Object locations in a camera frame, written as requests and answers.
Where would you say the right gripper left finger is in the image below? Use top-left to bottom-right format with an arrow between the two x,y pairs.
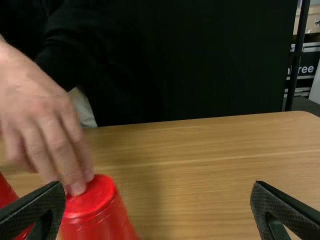
0,180 -> 66,240

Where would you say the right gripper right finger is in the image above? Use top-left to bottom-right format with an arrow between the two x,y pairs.
250,180 -> 320,240

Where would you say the red cup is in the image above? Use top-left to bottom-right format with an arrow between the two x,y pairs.
58,174 -> 140,240
0,171 -> 35,240

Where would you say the person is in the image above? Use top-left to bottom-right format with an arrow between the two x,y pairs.
0,0 -> 176,196

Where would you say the grey mesh chair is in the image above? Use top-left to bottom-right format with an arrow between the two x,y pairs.
282,96 -> 320,113

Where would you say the cardboard box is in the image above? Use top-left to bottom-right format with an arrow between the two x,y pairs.
293,4 -> 320,35

